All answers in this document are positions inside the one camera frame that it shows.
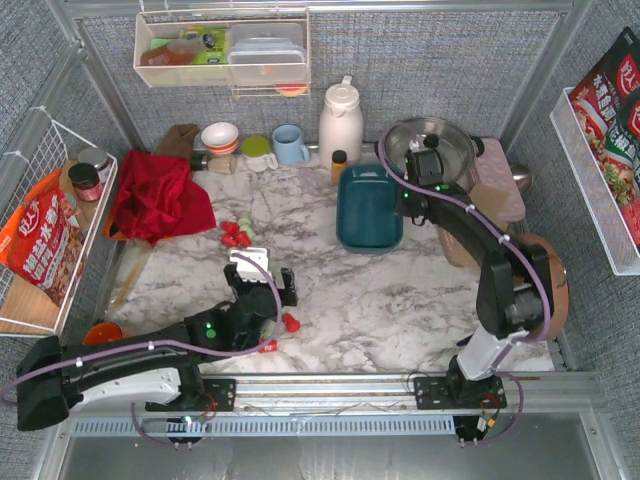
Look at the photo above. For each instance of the green lidded cup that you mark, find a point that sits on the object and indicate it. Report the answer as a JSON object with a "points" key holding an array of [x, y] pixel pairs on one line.
{"points": [[258, 155]]}

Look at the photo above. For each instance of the red seasoning packet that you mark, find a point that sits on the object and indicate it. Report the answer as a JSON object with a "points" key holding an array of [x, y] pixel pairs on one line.
{"points": [[606, 105]]}

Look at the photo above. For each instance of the round wooden board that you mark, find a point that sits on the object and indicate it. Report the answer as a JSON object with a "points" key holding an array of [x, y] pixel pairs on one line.
{"points": [[560, 287]]}

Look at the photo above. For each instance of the pink egg tray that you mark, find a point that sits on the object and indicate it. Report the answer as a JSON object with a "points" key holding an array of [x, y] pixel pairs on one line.
{"points": [[492, 169]]}

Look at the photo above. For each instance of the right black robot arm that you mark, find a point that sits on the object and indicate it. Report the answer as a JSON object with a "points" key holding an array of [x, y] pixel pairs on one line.
{"points": [[514, 299]]}

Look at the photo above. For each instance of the red coffee capsule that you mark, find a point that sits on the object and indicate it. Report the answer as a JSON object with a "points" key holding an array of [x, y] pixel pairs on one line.
{"points": [[292, 325]]}

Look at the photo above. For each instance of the orange spice bottle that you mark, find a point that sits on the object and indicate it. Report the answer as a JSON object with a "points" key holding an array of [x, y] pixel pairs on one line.
{"points": [[338, 165]]}

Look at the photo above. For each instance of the stainless steel pot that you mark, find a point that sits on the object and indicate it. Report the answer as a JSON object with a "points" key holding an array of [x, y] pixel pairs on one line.
{"points": [[458, 150]]}

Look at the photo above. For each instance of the white thermos jug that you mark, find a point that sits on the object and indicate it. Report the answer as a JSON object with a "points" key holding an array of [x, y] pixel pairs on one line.
{"points": [[341, 123]]}

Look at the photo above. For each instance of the white right wall basket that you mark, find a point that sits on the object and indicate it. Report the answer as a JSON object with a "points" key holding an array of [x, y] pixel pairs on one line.
{"points": [[615, 238]]}

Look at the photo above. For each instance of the white orange striped bowl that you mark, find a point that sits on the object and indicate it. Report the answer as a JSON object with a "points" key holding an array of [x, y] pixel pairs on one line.
{"points": [[221, 138]]}

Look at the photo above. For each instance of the blue mug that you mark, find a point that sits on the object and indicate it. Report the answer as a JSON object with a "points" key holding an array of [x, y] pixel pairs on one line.
{"points": [[288, 146]]}

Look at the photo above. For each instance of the white wire side basket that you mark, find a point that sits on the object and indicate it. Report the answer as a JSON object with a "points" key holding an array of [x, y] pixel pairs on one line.
{"points": [[26, 311]]}

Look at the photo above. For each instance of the silver lid jar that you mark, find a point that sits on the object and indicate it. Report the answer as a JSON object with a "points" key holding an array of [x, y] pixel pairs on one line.
{"points": [[98, 159]]}

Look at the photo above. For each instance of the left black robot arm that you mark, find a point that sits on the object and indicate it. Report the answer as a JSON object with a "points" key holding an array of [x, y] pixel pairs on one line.
{"points": [[160, 367]]}

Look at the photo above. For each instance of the dark lid jar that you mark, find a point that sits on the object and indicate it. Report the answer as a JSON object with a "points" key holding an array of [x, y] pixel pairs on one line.
{"points": [[86, 182]]}

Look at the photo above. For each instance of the red capsule near front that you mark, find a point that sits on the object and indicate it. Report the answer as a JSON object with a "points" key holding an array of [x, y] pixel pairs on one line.
{"points": [[267, 347]]}

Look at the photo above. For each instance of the striped oven mitt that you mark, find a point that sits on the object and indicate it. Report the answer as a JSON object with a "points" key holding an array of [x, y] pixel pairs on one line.
{"points": [[454, 252]]}

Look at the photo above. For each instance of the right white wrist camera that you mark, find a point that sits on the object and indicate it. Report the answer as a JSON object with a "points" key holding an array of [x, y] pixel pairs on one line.
{"points": [[414, 146]]}

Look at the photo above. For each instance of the cream wall storage box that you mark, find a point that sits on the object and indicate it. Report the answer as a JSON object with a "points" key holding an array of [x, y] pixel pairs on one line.
{"points": [[163, 59]]}

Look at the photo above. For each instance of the teal storage basket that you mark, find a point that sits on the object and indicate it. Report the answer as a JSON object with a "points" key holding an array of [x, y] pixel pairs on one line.
{"points": [[365, 219]]}

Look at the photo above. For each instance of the red snack bag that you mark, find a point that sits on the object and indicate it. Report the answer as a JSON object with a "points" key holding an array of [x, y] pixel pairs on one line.
{"points": [[39, 243]]}

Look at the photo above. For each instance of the clear plastic container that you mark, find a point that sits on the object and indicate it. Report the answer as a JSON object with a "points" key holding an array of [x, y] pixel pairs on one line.
{"points": [[267, 53]]}

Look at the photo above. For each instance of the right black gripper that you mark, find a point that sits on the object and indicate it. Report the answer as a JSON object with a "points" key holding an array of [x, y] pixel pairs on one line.
{"points": [[424, 167]]}

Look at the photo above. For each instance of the brown cardboard sheet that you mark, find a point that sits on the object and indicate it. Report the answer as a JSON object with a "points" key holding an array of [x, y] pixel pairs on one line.
{"points": [[488, 200]]}

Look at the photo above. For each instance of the pepper grinder bottle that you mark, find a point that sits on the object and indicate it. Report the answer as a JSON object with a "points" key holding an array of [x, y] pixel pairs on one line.
{"points": [[225, 164]]}

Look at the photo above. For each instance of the brown paper bag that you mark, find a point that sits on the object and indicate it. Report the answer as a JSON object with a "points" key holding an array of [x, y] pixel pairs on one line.
{"points": [[178, 141]]}

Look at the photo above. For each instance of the red cloth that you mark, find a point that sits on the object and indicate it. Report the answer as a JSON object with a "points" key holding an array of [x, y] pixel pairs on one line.
{"points": [[157, 199]]}

